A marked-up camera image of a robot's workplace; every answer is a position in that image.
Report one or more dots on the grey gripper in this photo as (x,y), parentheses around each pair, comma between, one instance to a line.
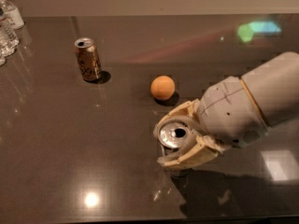
(231,113)

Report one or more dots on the silver blue redbull can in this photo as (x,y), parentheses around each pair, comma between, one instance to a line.
(172,136)

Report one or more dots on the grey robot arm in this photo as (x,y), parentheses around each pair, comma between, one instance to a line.
(274,87)

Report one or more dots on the brown gold soda can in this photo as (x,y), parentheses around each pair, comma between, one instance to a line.
(88,59)

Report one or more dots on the orange ball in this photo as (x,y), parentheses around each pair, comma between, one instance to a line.
(162,88)

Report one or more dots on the clear ribbed water bottle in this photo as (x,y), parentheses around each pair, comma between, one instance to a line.
(8,39)

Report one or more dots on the water bottle white label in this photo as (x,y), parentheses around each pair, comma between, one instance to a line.
(12,13)

